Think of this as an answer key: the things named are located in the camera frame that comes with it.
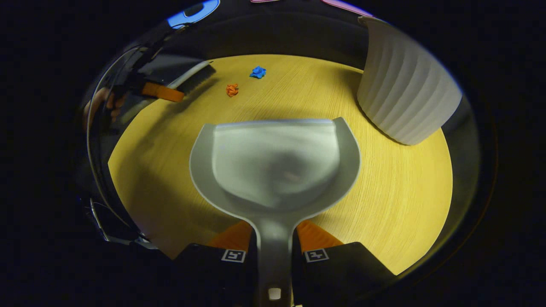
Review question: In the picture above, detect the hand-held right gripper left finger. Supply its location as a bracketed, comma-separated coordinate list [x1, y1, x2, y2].
[173, 220, 258, 307]

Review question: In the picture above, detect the white plastic dustpan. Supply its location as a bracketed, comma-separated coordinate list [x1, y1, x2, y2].
[189, 117, 362, 307]

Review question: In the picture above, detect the small white broom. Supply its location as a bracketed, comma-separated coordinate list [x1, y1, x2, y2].
[143, 55, 215, 91]

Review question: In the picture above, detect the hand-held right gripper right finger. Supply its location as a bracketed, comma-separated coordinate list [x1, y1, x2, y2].
[293, 220, 398, 306]

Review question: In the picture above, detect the white ribbed garbage bin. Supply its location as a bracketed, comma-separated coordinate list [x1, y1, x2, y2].
[357, 16, 463, 146]

